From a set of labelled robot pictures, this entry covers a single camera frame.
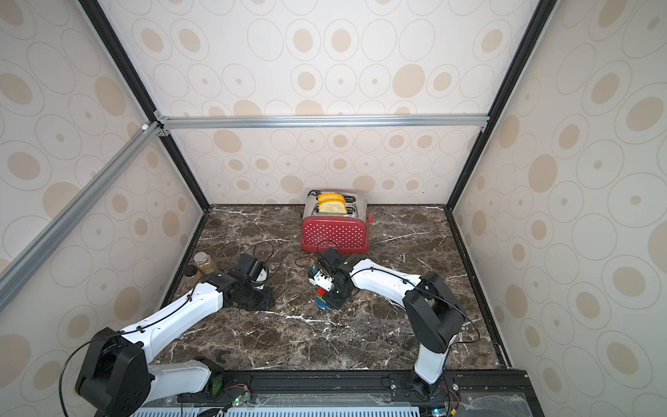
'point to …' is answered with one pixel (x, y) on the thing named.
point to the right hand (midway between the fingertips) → (331, 305)
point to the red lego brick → (321, 291)
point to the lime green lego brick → (320, 298)
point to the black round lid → (190, 270)
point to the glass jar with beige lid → (204, 262)
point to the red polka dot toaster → (347, 232)
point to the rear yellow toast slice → (331, 196)
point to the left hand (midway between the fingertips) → (277, 301)
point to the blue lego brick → (322, 304)
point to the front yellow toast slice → (333, 206)
